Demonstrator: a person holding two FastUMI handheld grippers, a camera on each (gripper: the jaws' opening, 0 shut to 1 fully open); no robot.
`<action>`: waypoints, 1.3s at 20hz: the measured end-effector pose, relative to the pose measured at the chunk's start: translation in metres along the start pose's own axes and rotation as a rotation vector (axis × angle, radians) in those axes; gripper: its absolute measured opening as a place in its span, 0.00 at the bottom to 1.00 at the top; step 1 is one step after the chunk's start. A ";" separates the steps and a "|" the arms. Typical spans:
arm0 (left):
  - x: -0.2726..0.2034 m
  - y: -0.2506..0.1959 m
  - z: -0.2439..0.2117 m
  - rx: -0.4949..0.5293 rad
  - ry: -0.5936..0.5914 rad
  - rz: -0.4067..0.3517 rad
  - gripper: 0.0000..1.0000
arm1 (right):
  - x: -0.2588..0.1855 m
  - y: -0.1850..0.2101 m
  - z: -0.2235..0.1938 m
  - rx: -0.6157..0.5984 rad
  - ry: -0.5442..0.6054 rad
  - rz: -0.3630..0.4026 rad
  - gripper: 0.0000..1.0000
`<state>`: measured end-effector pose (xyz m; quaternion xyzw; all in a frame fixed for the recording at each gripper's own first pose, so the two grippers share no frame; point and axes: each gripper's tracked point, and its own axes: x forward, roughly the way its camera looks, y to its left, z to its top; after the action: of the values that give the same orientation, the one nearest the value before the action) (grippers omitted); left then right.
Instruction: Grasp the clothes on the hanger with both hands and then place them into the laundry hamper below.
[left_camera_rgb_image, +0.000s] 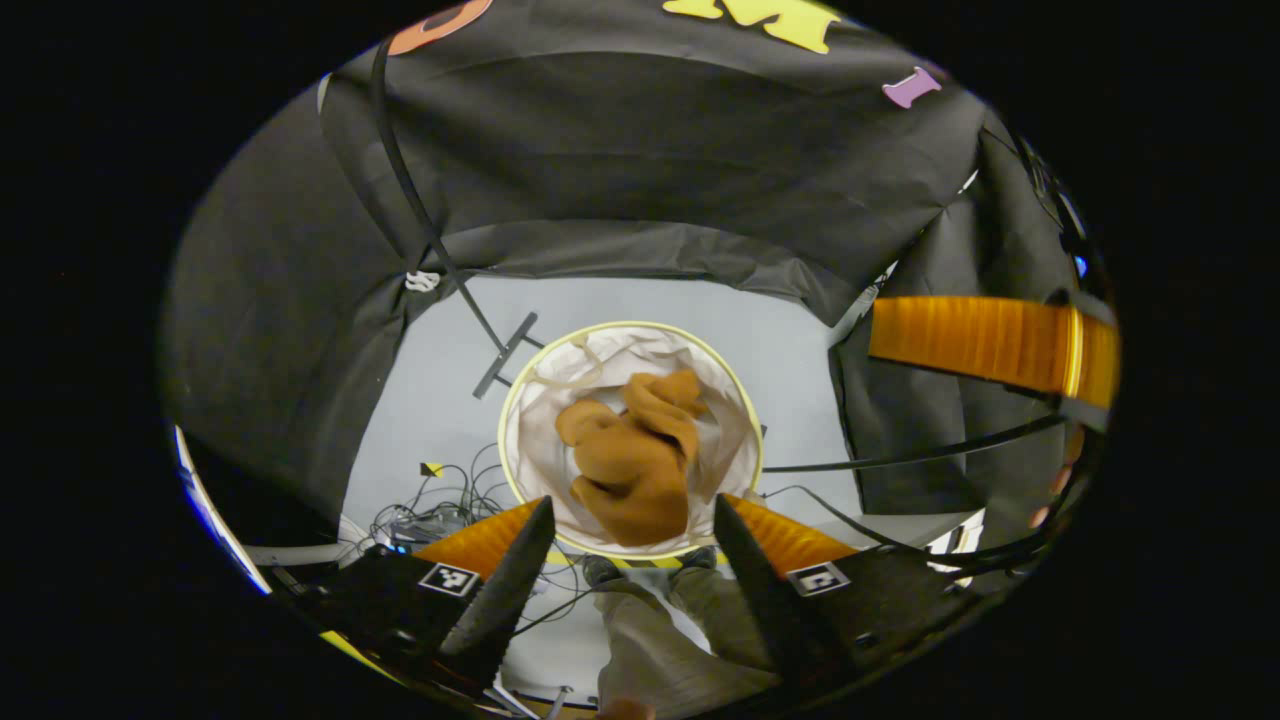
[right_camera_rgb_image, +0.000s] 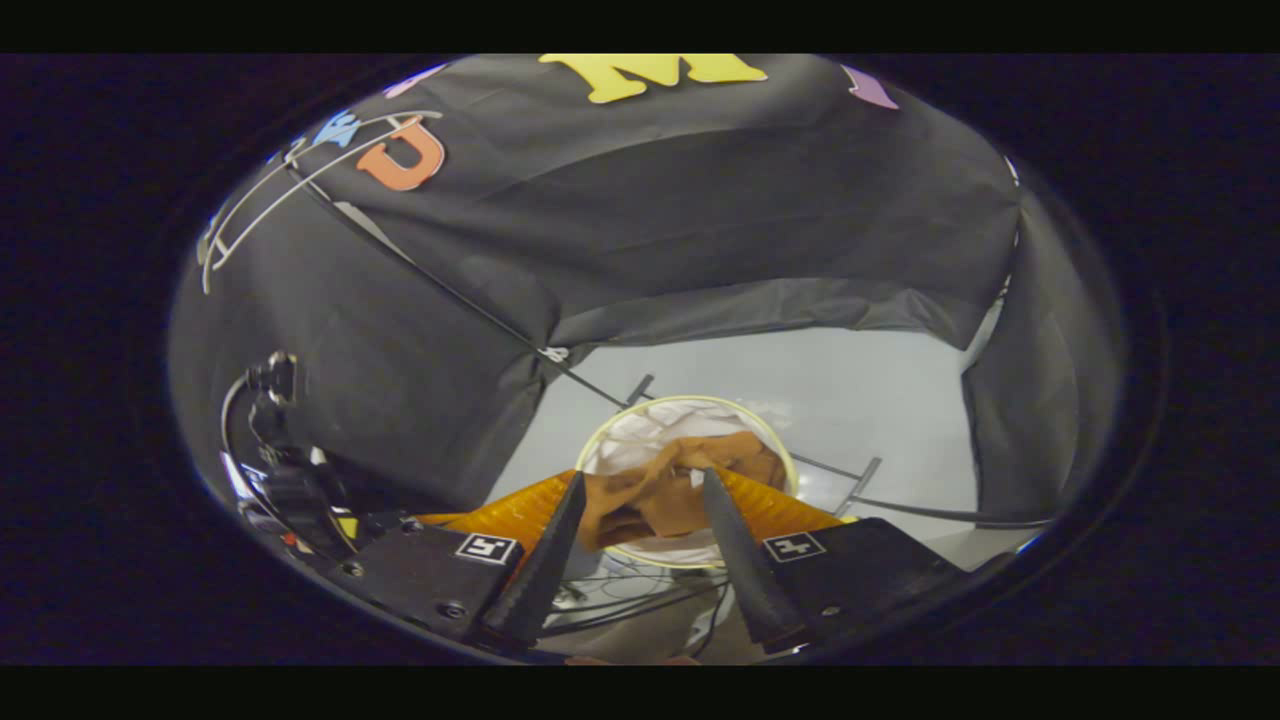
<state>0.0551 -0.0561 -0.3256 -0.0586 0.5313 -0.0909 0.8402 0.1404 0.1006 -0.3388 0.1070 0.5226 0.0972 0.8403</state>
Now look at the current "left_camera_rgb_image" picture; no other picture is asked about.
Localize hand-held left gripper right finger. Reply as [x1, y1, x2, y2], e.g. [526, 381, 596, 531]
[711, 493, 1001, 701]

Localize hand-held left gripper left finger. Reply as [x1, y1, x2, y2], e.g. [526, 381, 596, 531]
[285, 495, 557, 698]

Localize white laundry hamper yellow rim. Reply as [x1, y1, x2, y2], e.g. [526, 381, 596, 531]
[497, 320, 766, 561]

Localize brown jacket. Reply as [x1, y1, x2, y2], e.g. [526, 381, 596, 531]
[555, 370, 708, 548]

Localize black clothes rack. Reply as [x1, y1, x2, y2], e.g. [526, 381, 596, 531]
[368, 38, 1076, 476]

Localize grey power strip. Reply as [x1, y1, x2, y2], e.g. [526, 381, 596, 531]
[385, 505, 466, 549]

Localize person's grey trousers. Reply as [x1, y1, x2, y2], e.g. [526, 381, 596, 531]
[597, 565, 791, 720]

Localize blue and white panel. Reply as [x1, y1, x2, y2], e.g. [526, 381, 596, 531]
[172, 425, 273, 596]

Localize black backdrop cloth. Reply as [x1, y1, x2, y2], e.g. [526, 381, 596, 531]
[160, 0, 1101, 521]

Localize tangle of black cables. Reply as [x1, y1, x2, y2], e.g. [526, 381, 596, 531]
[370, 445, 601, 641]

